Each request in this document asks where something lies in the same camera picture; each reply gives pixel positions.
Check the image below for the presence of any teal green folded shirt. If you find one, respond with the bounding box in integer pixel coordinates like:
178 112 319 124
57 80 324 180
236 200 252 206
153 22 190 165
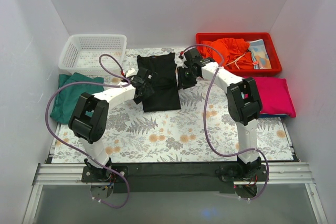
50 72 104 124

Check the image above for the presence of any red plastic bin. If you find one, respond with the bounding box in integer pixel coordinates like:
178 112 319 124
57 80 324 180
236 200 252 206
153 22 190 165
195 32 282 77

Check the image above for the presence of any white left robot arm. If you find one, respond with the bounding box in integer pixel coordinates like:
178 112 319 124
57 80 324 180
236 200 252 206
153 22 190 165
69 67 155 182

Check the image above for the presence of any black t shirt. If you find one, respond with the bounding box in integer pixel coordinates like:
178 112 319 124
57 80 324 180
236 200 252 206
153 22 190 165
137 52 181 112

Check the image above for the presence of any floral patterned table mat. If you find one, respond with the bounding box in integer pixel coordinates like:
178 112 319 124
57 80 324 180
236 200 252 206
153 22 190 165
51 47 294 164

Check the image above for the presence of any white plastic basket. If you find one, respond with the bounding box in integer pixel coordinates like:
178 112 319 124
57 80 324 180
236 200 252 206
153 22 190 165
58 34 127 76

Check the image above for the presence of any patterned pastel cloth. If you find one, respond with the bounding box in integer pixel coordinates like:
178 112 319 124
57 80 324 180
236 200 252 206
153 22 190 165
248 39 271 70

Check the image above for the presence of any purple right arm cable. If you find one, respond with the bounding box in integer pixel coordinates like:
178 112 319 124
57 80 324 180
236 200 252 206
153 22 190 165
180 44 269 200

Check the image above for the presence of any magenta folded shirt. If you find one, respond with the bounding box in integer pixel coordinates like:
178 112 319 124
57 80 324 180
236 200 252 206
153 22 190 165
254 77 296 118

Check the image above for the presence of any aluminium mounting rail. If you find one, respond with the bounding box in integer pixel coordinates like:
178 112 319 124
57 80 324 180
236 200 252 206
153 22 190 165
23 162 328 223

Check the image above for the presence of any navy blue folded shirt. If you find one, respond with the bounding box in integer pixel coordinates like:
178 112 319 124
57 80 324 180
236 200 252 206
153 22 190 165
260 113 289 118

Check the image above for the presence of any orange crumpled shirt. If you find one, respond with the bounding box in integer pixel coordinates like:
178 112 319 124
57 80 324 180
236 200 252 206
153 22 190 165
198 38 254 71

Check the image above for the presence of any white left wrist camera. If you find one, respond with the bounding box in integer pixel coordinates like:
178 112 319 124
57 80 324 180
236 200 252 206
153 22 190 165
125 68 137 78

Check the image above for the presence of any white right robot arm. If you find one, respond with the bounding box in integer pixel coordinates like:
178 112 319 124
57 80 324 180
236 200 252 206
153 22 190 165
177 45 263 181

